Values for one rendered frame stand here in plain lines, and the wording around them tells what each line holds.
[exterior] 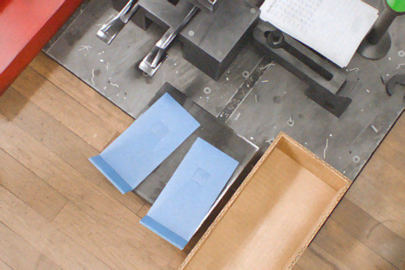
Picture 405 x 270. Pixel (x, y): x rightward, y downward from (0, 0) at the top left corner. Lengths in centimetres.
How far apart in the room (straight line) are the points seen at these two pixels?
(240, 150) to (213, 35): 17
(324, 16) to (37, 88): 44
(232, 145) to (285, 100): 11
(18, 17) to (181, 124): 30
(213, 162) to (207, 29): 19
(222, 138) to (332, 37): 22
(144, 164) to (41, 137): 16
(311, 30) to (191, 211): 32
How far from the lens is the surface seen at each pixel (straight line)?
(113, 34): 112
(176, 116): 114
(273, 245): 113
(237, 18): 113
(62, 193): 114
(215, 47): 111
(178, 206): 111
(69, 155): 115
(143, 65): 110
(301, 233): 114
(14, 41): 122
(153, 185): 112
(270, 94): 118
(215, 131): 114
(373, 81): 122
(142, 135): 113
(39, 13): 123
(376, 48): 123
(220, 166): 112
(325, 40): 118
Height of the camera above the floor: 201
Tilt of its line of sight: 74 degrees down
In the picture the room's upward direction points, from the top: 11 degrees clockwise
